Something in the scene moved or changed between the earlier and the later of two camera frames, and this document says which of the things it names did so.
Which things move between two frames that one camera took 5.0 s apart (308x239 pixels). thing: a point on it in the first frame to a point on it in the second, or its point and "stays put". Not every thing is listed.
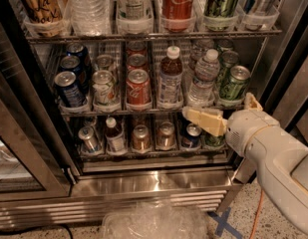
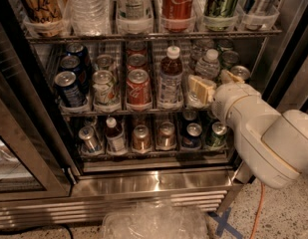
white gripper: x=243 y=130 to x=230 y=99
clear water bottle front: x=201 y=92 stays put
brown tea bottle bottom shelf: x=115 y=139 stays put
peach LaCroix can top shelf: x=45 y=8 stays put
